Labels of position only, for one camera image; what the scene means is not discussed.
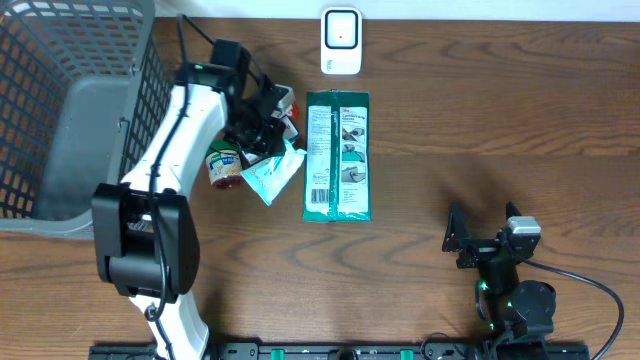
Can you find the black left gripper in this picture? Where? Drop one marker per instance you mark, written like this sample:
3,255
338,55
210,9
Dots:
273,144

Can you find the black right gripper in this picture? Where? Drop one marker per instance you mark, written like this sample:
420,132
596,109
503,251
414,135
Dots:
480,249

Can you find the orange small carton box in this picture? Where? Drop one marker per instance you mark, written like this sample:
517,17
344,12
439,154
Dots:
286,101

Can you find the green lid glass jar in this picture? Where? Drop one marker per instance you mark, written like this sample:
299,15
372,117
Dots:
224,166

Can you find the teal white tissue pack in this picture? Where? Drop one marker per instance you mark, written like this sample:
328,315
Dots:
268,177

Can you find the green white wipes packet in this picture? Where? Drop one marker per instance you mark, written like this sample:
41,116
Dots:
337,173

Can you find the white Panadol medicine box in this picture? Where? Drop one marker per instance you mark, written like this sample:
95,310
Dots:
290,133

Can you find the red snack stick sachet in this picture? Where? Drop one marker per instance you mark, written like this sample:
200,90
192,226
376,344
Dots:
294,111

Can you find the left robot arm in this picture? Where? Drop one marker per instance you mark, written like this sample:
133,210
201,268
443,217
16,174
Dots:
145,238

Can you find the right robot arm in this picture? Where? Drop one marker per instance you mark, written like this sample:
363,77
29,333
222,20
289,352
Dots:
519,312

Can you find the white barcode scanner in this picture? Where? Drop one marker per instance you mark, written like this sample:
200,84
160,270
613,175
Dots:
341,41

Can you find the grey plastic mesh basket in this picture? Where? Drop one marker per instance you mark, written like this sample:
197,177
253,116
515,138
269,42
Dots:
83,92

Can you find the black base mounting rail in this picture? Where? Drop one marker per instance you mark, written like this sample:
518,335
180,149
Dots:
437,351

